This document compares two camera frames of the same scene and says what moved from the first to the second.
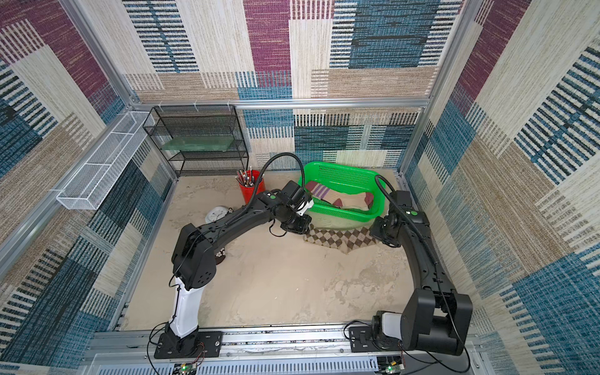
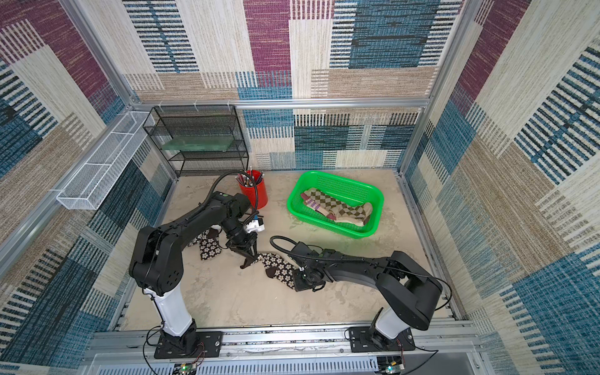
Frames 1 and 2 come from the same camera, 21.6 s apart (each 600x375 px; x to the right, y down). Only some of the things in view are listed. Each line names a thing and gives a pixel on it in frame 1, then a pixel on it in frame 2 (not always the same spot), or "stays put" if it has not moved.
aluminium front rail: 276,353 stays put
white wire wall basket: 88,188 stays put
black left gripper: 307,221 -> 247,246
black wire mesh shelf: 200,140 stays put
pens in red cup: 248,180 stays put
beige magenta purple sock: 358,201 -> 313,205
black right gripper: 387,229 -> 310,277
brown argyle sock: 343,240 -> 344,210
